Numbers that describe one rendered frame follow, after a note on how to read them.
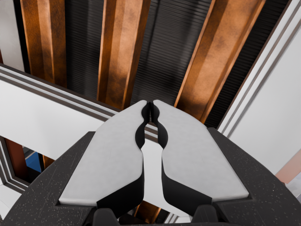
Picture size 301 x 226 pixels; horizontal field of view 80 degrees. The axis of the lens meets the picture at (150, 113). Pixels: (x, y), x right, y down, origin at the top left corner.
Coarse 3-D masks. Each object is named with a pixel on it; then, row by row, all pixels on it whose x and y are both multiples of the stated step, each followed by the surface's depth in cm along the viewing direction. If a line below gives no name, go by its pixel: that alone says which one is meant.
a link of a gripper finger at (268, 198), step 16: (208, 128) 9; (224, 144) 8; (240, 160) 7; (256, 160) 7; (240, 176) 7; (256, 176) 7; (272, 176) 6; (256, 192) 6; (272, 192) 6; (288, 192) 6; (224, 208) 6; (240, 208) 6; (256, 208) 6; (272, 208) 6; (288, 208) 5; (240, 224) 5; (256, 224) 5; (272, 224) 5; (288, 224) 5
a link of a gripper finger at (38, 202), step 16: (80, 144) 8; (64, 160) 7; (48, 176) 7; (64, 176) 7; (32, 192) 6; (48, 192) 6; (16, 208) 6; (32, 208) 6; (48, 208) 6; (64, 208) 6; (80, 208) 6; (96, 208) 6; (0, 224) 5; (16, 224) 5; (32, 224) 5; (48, 224) 5; (64, 224) 5; (80, 224) 5
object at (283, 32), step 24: (288, 24) 20; (264, 48) 23; (0, 72) 38; (24, 72) 39; (264, 72) 23; (48, 96) 36; (72, 96) 37; (240, 96) 27; (240, 120) 26; (0, 144) 55; (0, 168) 60; (168, 216) 47
